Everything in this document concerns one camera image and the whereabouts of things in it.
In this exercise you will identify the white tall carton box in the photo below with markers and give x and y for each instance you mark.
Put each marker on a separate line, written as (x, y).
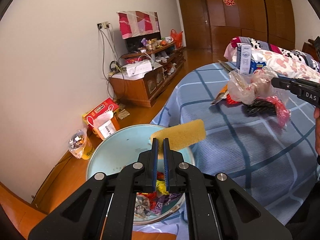
(243, 58)

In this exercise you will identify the yellow sponge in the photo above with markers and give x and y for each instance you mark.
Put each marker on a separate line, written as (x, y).
(180, 136)

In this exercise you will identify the orange silver snack wrapper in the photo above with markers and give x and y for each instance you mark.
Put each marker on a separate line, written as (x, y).
(222, 95)

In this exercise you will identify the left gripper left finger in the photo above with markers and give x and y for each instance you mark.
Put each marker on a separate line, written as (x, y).
(103, 207)

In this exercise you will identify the red mask box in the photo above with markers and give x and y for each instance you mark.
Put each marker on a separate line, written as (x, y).
(103, 119)

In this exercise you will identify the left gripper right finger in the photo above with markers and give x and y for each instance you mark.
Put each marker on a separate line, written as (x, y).
(217, 207)

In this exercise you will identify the wall power socket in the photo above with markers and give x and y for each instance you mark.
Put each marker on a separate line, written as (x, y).
(103, 25)

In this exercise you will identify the orange plastic bag on cabinet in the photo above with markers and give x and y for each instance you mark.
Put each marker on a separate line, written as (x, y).
(177, 37)

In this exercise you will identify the white mug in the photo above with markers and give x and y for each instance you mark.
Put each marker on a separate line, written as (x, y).
(168, 39)

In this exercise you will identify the black knitted cloth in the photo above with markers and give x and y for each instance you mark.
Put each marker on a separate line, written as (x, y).
(260, 106)

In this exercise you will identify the blue plaid bed blanket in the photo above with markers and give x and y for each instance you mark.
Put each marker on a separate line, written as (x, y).
(276, 165)

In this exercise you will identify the pink red plastic bag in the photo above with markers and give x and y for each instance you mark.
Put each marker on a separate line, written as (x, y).
(283, 114)

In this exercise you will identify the blue white tissue box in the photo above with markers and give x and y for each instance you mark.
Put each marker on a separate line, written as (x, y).
(256, 64)

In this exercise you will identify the red double happiness decal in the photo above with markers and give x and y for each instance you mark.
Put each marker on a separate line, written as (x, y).
(229, 3)

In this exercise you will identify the wooden wardrobe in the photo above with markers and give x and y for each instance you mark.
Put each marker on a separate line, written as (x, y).
(271, 21)

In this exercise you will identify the dark snack packet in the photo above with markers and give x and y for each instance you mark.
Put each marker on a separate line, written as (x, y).
(228, 67)

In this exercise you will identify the wooden tv cabinet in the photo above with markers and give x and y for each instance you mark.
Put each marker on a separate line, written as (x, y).
(144, 89)

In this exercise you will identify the red knitted cloth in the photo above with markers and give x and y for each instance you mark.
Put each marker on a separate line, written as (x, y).
(230, 101)

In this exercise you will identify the television with patchwork cover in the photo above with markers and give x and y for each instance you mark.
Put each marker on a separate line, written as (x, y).
(137, 26)

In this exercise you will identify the light blue trash bin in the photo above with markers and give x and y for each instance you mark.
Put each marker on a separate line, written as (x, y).
(123, 148)

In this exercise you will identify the clear bag of scraps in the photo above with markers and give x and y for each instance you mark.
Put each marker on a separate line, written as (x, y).
(77, 143)

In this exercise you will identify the white box on cabinet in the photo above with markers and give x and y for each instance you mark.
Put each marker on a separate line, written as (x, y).
(138, 67)

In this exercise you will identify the wooden door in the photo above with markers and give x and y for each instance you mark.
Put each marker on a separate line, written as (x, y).
(196, 24)

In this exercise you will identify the clear pink plastic bag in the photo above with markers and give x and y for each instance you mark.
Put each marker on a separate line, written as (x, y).
(246, 88)

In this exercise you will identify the pink heart quilt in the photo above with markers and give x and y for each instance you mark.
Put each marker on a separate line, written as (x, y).
(285, 65)

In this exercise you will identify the yellow colourful toy wrapper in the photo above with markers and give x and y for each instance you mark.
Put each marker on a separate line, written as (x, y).
(161, 188)

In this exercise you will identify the cow print pillow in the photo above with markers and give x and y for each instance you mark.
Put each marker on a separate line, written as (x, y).
(305, 58)

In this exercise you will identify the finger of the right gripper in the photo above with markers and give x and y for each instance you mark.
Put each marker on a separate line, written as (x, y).
(282, 82)

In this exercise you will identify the wooden headboard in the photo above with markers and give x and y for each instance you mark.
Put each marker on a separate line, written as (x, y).
(309, 48)

